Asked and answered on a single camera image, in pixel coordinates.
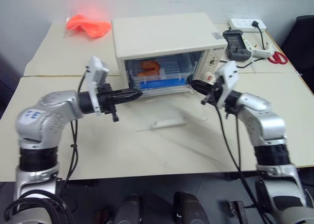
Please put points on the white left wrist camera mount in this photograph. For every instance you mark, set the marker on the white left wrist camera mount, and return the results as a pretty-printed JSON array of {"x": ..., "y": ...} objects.
[{"x": 94, "y": 72}]

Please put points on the orange plastic bag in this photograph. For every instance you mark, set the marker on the orange plastic bag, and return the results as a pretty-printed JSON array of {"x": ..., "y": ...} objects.
[{"x": 90, "y": 26}]

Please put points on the orange fried food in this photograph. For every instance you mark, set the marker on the orange fried food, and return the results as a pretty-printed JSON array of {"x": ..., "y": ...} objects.
[{"x": 148, "y": 66}]

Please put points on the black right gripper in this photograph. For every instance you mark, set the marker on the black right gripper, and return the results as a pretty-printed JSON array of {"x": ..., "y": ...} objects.
[{"x": 215, "y": 92}]

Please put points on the red scissors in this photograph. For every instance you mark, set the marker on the red scissors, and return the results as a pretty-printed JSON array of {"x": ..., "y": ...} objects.
[{"x": 277, "y": 58}]

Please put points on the white glue gun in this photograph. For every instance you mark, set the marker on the white glue gun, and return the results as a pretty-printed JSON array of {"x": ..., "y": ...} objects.
[{"x": 260, "y": 52}]

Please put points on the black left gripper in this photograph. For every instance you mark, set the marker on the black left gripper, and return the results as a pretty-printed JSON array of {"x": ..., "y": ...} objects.
[{"x": 106, "y": 99}]

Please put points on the dark rounded shape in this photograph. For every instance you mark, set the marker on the dark rounded shape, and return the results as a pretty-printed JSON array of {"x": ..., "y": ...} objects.
[
  {"x": 127, "y": 209},
  {"x": 189, "y": 209}
]

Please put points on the grey handheld controller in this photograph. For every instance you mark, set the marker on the grey handheld controller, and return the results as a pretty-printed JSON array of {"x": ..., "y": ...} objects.
[{"x": 236, "y": 45}]

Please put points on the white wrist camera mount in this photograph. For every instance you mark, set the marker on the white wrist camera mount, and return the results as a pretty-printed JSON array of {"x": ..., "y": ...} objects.
[
  {"x": 94, "y": 72},
  {"x": 230, "y": 77}
]

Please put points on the white toaster oven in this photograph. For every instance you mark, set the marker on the white toaster oven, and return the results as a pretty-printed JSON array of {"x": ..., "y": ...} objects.
[{"x": 159, "y": 32}]

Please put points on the dark metal bracket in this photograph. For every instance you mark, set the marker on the dark metal bracket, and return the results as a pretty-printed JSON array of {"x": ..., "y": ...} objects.
[{"x": 239, "y": 211}]

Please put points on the white power strip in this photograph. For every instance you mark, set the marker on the white power strip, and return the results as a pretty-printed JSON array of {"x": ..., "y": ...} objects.
[{"x": 241, "y": 24}]

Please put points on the glass toaster oven door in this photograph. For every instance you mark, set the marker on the glass toaster oven door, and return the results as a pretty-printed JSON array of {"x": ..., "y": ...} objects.
[{"x": 166, "y": 111}]

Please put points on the black chair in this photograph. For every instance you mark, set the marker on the black chair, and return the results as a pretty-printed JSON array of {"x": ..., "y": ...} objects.
[{"x": 301, "y": 37}]

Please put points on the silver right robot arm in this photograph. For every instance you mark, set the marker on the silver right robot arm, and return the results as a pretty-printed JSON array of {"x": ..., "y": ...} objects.
[{"x": 265, "y": 121}]

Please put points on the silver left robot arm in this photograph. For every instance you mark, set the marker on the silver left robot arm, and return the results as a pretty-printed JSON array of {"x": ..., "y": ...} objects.
[{"x": 49, "y": 111}]

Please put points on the white oven knob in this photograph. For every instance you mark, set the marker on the white oven knob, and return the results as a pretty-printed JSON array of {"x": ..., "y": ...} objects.
[{"x": 210, "y": 77}]

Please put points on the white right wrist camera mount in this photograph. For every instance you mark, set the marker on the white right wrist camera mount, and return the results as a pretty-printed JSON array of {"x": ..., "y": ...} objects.
[{"x": 230, "y": 77}]

